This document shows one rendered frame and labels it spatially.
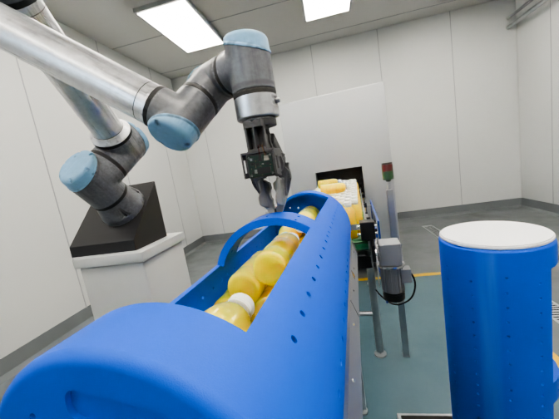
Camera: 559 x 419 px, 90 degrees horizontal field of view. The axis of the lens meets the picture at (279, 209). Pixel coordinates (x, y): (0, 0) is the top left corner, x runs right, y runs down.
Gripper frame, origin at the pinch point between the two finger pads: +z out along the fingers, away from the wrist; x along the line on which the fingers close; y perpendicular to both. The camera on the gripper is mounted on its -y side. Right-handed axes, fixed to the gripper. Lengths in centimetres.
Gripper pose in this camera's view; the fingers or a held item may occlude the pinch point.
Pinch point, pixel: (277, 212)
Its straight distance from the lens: 63.5
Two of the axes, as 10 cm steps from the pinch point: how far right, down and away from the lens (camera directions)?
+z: 1.6, 9.8, 1.5
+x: 9.6, -1.1, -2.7
